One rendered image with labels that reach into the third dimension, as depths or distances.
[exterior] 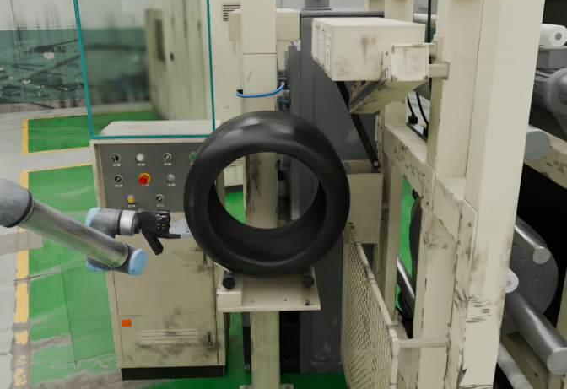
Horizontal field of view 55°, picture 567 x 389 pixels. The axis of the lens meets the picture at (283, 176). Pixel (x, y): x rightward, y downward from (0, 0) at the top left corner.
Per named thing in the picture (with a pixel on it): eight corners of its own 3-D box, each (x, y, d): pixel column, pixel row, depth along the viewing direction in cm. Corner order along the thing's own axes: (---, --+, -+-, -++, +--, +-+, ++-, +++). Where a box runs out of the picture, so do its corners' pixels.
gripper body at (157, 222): (169, 218, 190) (133, 214, 190) (167, 240, 193) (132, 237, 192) (172, 210, 198) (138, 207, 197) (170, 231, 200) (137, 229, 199)
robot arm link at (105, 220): (89, 232, 198) (92, 205, 198) (124, 235, 199) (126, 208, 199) (82, 235, 189) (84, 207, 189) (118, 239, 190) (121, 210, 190)
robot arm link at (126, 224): (119, 239, 191) (126, 228, 201) (132, 240, 192) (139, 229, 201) (120, 215, 189) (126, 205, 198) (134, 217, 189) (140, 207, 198)
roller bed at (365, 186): (337, 224, 239) (338, 159, 230) (370, 224, 240) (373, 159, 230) (343, 244, 220) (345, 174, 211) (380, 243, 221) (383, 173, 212)
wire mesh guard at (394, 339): (340, 354, 248) (344, 213, 227) (343, 354, 248) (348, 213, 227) (380, 541, 163) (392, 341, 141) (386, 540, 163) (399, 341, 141)
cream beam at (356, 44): (310, 58, 203) (310, 18, 198) (377, 58, 203) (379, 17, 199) (328, 82, 145) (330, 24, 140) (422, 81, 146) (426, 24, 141)
